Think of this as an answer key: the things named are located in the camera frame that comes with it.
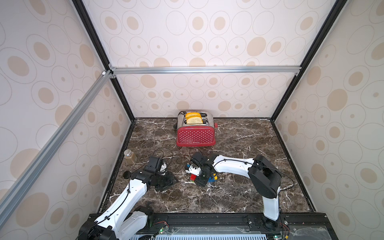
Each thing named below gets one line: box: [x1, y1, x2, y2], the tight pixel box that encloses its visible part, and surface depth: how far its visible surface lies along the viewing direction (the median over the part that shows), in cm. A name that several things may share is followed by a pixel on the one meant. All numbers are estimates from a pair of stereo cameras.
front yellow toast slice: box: [186, 116, 203, 125], surface depth 94 cm
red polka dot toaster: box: [176, 111, 218, 147], surface depth 96 cm
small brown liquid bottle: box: [124, 149, 138, 166], surface depth 91 cm
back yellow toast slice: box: [185, 112, 202, 118], surface depth 96 cm
